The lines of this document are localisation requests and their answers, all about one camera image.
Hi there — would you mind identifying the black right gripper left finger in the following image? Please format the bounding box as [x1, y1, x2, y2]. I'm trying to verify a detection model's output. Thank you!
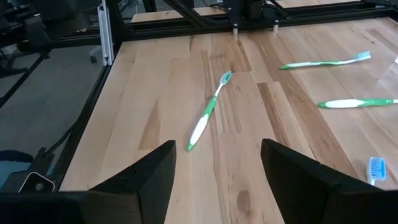
[0, 139, 177, 224]

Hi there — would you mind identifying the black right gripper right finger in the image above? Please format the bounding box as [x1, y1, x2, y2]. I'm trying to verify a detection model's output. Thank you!
[260, 138, 398, 224]

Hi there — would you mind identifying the blue white toothbrush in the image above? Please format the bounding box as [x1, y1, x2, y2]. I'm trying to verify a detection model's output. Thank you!
[366, 156, 387, 187]

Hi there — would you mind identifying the green white toothbrush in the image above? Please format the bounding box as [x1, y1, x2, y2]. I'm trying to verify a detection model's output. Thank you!
[317, 98, 398, 110]
[186, 70, 233, 152]
[279, 50, 372, 71]

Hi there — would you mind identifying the clear acrylic organizer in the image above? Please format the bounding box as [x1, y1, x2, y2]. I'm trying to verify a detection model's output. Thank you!
[376, 55, 398, 94]

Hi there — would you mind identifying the black table camera cable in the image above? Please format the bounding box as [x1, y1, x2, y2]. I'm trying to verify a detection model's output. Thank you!
[39, 123, 79, 169]

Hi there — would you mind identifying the small black table camera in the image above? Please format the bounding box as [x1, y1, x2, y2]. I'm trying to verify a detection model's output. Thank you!
[17, 170, 57, 194]

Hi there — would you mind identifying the silver aluminium bracket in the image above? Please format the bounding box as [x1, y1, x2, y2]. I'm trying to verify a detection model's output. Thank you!
[96, 4, 115, 67]

